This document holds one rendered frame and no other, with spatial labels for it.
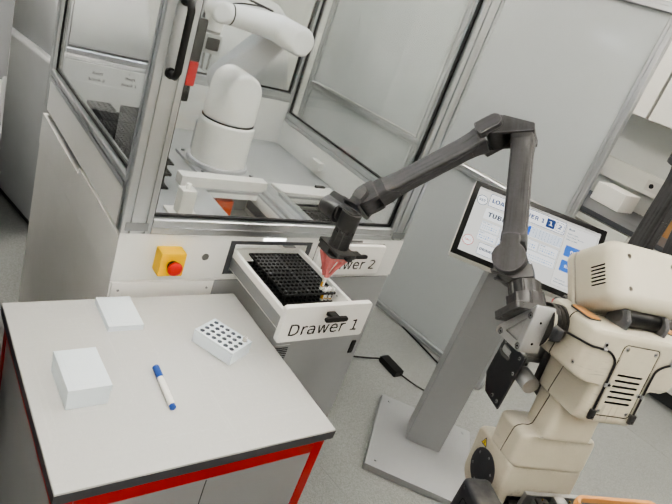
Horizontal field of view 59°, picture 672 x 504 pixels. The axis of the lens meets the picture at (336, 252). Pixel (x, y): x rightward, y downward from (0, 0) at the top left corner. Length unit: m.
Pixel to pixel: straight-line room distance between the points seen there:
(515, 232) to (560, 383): 0.36
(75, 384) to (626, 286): 1.15
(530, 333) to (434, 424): 1.41
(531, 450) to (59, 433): 1.04
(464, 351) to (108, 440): 1.57
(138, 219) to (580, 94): 2.17
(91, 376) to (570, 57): 2.53
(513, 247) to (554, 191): 1.71
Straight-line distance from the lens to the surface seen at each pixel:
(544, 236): 2.31
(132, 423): 1.32
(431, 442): 2.74
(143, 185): 1.55
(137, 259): 1.65
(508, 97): 3.23
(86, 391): 1.31
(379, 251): 2.07
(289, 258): 1.82
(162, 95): 1.48
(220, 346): 1.52
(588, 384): 1.42
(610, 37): 3.07
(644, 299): 1.41
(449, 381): 2.56
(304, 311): 1.53
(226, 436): 1.34
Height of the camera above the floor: 1.67
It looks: 23 degrees down
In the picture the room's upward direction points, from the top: 21 degrees clockwise
